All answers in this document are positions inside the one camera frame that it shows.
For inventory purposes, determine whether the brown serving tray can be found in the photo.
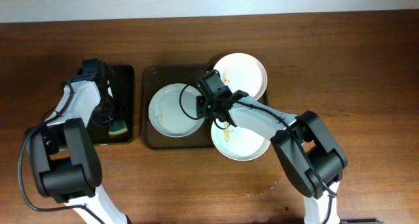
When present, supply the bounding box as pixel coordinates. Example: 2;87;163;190
141;64;271;150

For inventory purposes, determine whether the white plate top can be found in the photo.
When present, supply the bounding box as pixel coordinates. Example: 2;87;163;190
214;53;268;100

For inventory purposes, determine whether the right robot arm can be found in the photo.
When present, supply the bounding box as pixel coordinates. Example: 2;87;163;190
197;84;348;223

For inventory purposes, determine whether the white plate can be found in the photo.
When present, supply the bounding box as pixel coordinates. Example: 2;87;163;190
211;120;270;161
214;53;268;100
148;83;204;138

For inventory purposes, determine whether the white plate bottom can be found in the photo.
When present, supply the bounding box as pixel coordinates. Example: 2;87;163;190
211;120;270;161

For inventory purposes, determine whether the black rectangular tray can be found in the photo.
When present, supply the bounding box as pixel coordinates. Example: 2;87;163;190
87;65;135;145

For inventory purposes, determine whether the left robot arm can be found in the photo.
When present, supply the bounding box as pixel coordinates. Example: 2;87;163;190
20;66;134;223

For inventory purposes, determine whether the green yellow sponge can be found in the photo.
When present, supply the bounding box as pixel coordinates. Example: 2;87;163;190
108;119;128;136

